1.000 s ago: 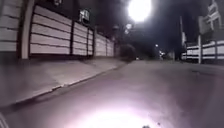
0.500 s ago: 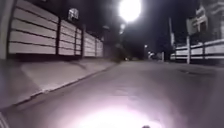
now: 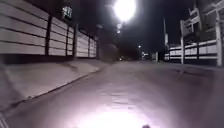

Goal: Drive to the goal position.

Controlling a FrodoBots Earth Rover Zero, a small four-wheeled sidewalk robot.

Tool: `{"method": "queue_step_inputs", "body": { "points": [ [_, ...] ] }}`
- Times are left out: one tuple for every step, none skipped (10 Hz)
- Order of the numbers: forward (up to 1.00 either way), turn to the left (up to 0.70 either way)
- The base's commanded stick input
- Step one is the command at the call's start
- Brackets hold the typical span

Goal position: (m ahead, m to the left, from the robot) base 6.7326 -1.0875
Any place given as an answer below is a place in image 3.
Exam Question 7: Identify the grey asphalt road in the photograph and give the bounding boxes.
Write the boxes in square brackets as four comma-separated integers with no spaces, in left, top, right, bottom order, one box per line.
[0,60,224,128]

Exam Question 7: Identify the bright street lamp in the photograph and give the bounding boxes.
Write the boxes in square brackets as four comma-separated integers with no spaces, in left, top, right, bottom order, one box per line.
[112,0,138,23]

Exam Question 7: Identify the pole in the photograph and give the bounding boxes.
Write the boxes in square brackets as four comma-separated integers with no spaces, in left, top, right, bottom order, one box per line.
[162,16,169,52]

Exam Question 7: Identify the building with lit window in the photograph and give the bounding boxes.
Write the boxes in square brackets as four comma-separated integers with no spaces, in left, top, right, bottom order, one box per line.
[59,3,76,23]

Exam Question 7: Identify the sloped grey pavement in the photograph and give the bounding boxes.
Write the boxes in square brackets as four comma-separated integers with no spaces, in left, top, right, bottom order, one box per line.
[0,58,112,113]

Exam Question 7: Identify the pale slatted fence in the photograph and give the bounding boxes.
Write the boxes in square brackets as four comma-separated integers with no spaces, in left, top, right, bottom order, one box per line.
[0,0,100,63]

